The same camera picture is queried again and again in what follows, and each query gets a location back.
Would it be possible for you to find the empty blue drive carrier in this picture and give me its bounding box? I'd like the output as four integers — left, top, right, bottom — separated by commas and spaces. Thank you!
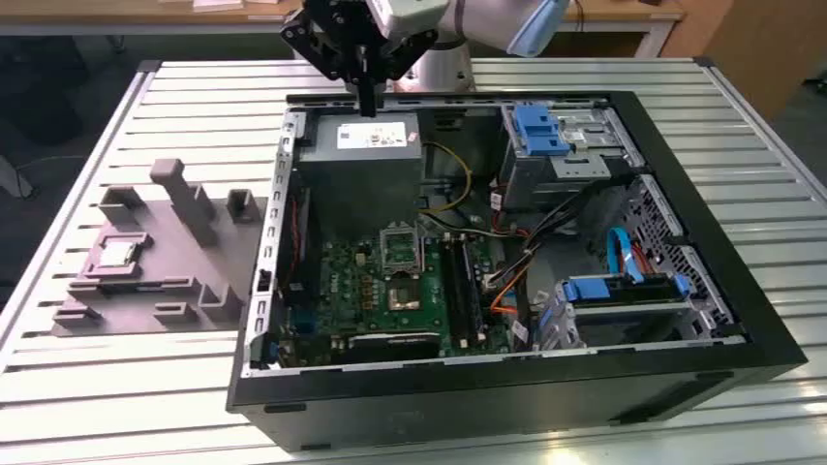
514, 104, 570, 157

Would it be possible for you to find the wooden desk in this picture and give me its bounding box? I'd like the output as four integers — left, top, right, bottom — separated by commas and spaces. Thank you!
0, 0, 687, 60

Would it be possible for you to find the black cable bundle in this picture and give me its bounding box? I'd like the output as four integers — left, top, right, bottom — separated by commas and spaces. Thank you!
487, 181, 622, 292

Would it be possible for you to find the black RAM slot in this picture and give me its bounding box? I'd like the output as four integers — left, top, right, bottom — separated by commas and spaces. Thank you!
436, 232, 472, 348
455, 232, 491, 343

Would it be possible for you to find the black graphics card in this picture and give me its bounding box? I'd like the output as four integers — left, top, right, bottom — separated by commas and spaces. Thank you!
335, 330, 442, 364

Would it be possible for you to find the silver drive cage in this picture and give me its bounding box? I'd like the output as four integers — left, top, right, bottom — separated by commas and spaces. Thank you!
532, 290, 744, 350

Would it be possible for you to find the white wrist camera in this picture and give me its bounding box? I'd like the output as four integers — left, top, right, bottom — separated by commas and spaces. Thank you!
364, 0, 452, 41

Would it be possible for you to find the blue data wire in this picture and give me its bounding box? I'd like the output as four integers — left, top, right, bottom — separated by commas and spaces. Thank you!
606, 226, 647, 285

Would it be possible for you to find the yellow wire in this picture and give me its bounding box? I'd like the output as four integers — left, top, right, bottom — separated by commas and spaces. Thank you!
419, 140, 472, 213

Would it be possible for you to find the red wire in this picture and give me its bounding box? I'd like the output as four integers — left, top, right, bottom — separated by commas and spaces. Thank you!
275, 191, 307, 299

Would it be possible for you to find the green motherboard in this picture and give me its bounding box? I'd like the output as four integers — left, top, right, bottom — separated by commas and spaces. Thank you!
270, 217, 512, 367

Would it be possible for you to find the grey power supply unit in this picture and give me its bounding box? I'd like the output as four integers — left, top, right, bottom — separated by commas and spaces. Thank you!
294, 113, 427, 241

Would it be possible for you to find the CPU with silver top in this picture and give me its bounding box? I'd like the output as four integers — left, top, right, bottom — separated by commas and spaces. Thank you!
97, 239, 137, 266

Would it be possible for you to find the orange wire bundle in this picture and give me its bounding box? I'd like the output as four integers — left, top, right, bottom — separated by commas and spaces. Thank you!
488, 278, 538, 316

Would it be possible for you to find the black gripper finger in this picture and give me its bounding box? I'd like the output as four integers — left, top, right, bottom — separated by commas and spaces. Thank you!
278, 9, 368, 118
367, 28, 440, 118

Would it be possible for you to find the grey parts rack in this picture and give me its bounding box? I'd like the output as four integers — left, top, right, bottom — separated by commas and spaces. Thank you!
49, 158, 270, 338

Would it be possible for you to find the wooden cabinet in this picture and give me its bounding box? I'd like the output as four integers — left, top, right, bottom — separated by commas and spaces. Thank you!
662, 0, 827, 122

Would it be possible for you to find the hard disk in blue carrier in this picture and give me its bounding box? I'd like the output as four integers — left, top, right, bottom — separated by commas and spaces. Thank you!
560, 273, 692, 306

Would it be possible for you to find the CPU socket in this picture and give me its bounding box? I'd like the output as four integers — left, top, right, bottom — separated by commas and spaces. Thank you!
382, 275, 428, 314

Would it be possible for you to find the black PC case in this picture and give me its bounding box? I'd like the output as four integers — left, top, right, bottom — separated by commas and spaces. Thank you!
224, 89, 808, 454

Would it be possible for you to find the green RAM stick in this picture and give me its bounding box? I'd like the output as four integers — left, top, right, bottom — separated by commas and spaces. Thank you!
96, 282, 171, 295

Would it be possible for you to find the silver disk bay cage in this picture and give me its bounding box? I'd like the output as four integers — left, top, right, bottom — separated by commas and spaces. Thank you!
500, 104, 647, 209

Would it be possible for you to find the metal socket cover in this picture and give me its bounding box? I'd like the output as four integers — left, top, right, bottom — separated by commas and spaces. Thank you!
378, 222, 427, 277

